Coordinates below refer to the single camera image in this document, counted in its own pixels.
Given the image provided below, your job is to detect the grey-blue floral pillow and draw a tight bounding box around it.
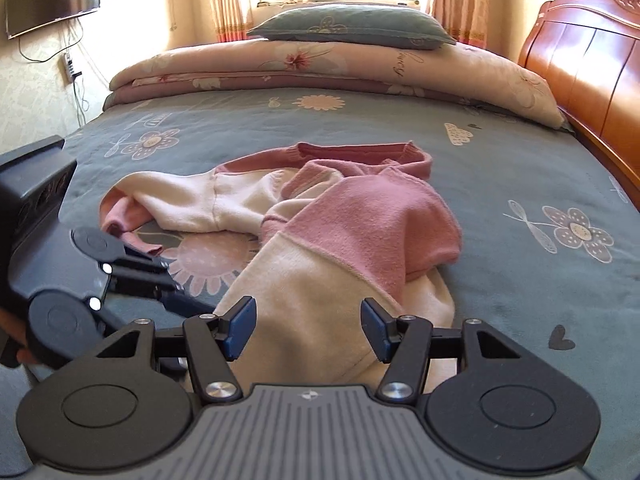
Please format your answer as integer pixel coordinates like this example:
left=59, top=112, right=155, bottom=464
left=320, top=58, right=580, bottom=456
left=246, top=4, right=457, bottom=51

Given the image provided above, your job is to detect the pink and cream knit sweater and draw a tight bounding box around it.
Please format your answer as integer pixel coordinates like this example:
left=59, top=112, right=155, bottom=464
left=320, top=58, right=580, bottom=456
left=99, top=142, right=463, bottom=397

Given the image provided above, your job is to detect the hanging television cable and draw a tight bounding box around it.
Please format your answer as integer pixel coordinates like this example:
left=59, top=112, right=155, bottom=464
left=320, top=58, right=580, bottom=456
left=18, top=24, right=108, bottom=128

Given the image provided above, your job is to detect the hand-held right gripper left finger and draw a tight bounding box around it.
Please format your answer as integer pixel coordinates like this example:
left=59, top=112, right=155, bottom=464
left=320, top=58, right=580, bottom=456
left=95, top=296, right=258, bottom=404

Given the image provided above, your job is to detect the wooden headboard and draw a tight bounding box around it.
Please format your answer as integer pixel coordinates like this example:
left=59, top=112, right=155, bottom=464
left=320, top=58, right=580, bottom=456
left=517, top=0, right=640, bottom=207

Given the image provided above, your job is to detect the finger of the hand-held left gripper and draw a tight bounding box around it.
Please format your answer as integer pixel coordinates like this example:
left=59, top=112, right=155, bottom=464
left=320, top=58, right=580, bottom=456
left=92, top=279, right=217, bottom=319
left=102, top=246, right=174, bottom=277

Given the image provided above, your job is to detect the folded floral quilt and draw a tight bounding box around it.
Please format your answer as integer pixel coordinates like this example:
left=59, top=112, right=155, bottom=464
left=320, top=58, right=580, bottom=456
left=102, top=37, right=569, bottom=132

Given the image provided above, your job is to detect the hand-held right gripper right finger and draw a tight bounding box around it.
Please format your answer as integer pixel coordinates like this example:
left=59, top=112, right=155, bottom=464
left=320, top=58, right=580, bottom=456
left=361, top=297, right=526, bottom=405

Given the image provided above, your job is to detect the wall power strip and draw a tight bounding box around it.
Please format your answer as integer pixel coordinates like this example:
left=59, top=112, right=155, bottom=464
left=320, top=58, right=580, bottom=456
left=62, top=52, right=84, bottom=82

